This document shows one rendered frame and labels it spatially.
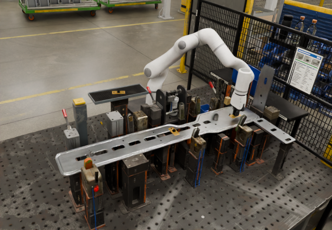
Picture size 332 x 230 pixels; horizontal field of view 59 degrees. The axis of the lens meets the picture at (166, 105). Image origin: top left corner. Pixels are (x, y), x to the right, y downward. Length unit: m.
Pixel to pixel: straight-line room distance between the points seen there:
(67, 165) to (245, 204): 1.06
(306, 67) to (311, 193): 0.86
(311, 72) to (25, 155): 2.06
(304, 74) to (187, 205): 1.24
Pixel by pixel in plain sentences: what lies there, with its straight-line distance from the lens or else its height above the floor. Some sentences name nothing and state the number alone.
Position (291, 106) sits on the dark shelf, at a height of 1.03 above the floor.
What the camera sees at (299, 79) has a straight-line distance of 2.36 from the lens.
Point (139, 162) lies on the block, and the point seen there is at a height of 1.03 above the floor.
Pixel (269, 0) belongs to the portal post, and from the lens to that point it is 6.33.
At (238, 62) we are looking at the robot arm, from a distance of 1.97.
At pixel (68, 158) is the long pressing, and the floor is 1.00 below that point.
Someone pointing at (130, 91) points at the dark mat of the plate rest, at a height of 1.16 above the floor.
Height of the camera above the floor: 2.06
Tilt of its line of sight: 30 degrees down
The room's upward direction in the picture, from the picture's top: 5 degrees clockwise
